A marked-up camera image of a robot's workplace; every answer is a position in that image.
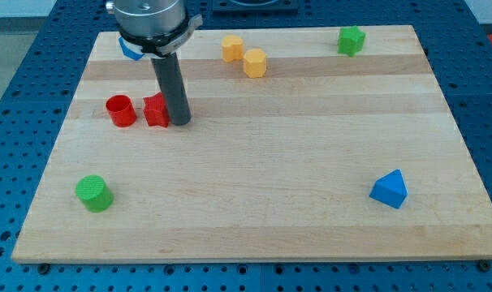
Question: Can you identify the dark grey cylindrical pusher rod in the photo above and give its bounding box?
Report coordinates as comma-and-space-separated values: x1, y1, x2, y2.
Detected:
151, 53, 192, 126

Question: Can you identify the blue block behind arm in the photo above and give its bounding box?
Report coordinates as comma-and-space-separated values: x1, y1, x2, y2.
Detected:
119, 36, 145, 61

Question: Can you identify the red star block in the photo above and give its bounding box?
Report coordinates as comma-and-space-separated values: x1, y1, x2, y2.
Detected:
143, 92, 170, 127

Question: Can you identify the green star block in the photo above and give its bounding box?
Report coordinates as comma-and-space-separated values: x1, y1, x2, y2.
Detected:
338, 26, 366, 57

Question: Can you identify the red cylinder block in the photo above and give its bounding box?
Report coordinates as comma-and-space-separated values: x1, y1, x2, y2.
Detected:
106, 95, 137, 127

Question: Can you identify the yellow heart block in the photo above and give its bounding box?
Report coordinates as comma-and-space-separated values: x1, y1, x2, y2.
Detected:
221, 35, 244, 62

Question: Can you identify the yellow hexagon block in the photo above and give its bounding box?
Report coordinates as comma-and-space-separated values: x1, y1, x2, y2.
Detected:
243, 49, 267, 78

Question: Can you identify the green cylinder block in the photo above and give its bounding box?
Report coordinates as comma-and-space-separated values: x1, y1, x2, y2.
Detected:
75, 175, 114, 213

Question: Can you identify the wooden board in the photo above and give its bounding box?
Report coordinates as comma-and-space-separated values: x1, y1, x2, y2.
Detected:
12, 25, 492, 264

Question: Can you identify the blue triangle block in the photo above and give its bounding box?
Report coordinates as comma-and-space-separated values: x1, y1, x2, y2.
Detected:
369, 169, 408, 209

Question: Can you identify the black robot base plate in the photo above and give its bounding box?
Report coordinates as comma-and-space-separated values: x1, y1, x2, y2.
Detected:
212, 0, 300, 13

